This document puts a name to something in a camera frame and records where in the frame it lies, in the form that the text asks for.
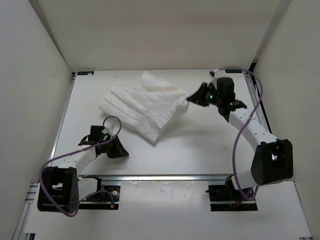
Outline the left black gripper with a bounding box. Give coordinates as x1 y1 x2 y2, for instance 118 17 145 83
100 134 129 159

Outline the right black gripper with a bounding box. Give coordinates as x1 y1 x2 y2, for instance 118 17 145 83
186 82 222 108

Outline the white pleated skirt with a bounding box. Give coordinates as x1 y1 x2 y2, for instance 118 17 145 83
98 71 189 145

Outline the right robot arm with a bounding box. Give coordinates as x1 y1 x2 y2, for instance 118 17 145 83
186 77 294 200

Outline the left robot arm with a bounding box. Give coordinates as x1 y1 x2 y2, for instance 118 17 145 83
37 133 129 217

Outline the right blue corner label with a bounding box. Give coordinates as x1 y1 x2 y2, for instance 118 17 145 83
224 69 243 74

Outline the blue corner label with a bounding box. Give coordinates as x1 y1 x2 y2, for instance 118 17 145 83
224 69 243 74
77 71 95 76

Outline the white front cover board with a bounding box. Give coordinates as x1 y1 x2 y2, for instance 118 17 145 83
25 181 311 240

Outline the left blue corner label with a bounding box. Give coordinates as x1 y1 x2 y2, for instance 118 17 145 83
77 71 95 76

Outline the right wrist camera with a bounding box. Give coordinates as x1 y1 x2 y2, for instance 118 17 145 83
209 70 247 116

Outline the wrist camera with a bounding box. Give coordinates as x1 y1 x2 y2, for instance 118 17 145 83
78 125 114 146
209 70 247 116

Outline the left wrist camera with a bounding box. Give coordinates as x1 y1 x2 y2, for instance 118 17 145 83
78 125 114 146

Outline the aluminium table frame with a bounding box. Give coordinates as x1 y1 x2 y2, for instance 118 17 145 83
11 69 287 240

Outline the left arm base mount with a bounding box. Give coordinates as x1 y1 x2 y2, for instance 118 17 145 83
78 175 121 210

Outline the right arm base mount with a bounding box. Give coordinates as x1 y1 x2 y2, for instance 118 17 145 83
205 179 258 212

